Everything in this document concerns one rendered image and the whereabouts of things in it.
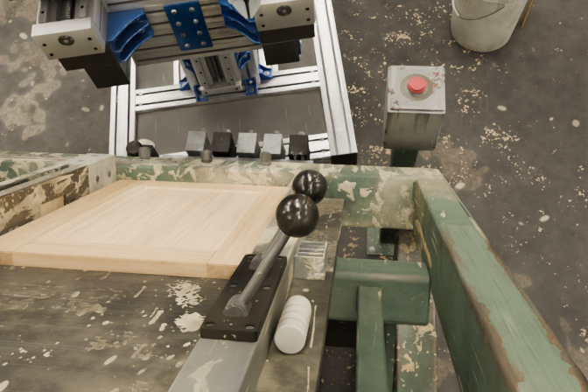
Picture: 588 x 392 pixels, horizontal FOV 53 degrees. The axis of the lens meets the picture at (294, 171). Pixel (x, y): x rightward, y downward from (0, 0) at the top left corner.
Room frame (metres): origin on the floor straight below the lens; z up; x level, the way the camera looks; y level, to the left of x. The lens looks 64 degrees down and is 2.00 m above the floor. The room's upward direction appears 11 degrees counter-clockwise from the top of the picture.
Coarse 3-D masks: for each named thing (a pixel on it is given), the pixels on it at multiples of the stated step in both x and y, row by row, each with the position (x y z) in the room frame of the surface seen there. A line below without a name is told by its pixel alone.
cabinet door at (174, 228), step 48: (96, 192) 0.52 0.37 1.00; (144, 192) 0.52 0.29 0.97; (192, 192) 0.50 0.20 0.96; (240, 192) 0.49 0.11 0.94; (0, 240) 0.35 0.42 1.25; (48, 240) 0.34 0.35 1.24; (96, 240) 0.33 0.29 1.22; (144, 240) 0.32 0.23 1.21; (192, 240) 0.31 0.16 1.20; (240, 240) 0.30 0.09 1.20
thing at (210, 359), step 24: (288, 192) 0.44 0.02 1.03; (264, 240) 0.27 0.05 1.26; (288, 264) 0.21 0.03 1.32; (288, 288) 0.19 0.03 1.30; (264, 336) 0.11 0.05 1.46; (192, 360) 0.09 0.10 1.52; (216, 360) 0.08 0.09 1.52; (240, 360) 0.08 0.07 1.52; (264, 360) 0.09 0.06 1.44; (192, 384) 0.07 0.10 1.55; (216, 384) 0.06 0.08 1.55; (240, 384) 0.06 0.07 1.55
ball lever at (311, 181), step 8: (296, 176) 0.27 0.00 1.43; (304, 176) 0.26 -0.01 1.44; (312, 176) 0.26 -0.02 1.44; (320, 176) 0.26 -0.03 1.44; (296, 184) 0.26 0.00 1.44; (304, 184) 0.26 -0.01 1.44; (312, 184) 0.25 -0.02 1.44; (320, 184) 0.25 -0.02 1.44; (296, 192) 0.25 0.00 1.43; (304, 192) 0.25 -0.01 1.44; (312, 192) 0.25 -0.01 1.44; (320, 192) 0.25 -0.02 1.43; (320, 200) 0.24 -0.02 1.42; (272, 240) 0.22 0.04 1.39; (256, 256) 0.21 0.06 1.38; (256, 264) 0.20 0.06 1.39
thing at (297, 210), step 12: (288, 204) 0.20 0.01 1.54; (300, 204) 0.19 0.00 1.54; (312, 204) 0.19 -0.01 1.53; (276, 216) 0.19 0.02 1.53; (288, 216) 0.19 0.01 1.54; (300, 216) 0.18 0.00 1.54; (312, 216) 0.18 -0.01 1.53; (288, 228) 0.18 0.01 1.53; (300, 228) 0.18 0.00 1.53; (312, 228) 0.18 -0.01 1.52; (276, 240) 0.18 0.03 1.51; (288, 240) 0.17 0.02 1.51; (276, 252) 0.17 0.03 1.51; (264, 264) 0.16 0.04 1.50; (252, 276) 0.15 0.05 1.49; (264, 276) 0.15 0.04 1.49; (252, 288) 0.15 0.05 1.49; (240, 300) 0.14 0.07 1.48; (228, 312) 0.13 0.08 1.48; (240, 312) 0.13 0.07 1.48
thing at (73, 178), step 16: (80, 160) 0.59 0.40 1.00; (96, 160) 0.59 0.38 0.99; (112, 160) 0.62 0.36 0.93; (32, 176) 0.51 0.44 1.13; (48, 176) 0.50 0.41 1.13; (64, 176) 0.51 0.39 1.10; (80, 176) 0.54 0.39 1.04; (96, 176) 0.56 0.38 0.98; (112, 176) 0.60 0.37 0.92; (0, 192) 0.43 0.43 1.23; (16, 192) 0.43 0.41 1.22; (32, 192) 0.45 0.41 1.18; (48, 192) 0.47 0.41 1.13; (64, 192) 0.49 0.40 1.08; (80, 192) 0.51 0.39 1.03; (0, 208) 0.40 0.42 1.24; (16, 208) 0.41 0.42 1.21; (32, 208) 0.43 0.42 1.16; (0, 224) 0.38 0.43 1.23; (16, 224) 0.39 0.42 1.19
